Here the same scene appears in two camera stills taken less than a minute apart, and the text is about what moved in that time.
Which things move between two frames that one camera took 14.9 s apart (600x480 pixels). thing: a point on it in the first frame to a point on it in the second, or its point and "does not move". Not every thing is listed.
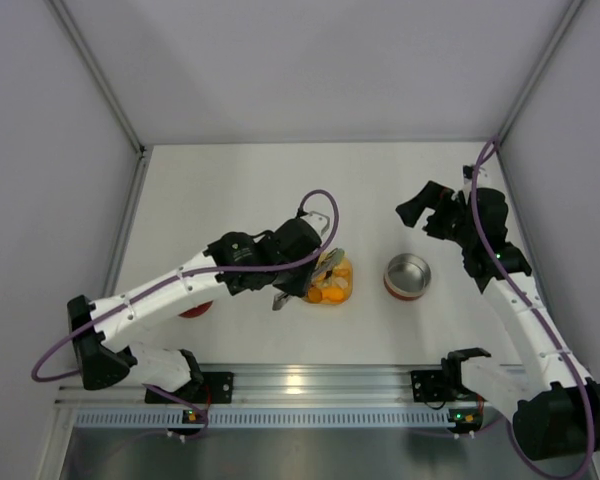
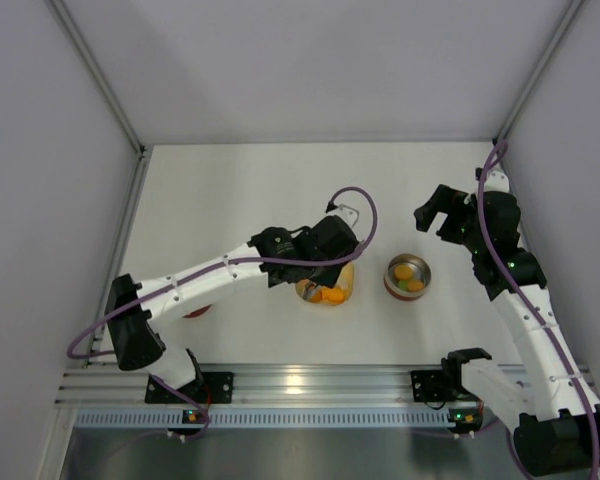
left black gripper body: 307,273 to 309,275
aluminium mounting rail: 291,384 does not move
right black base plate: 427,386 does not move
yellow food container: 336,288 does not move
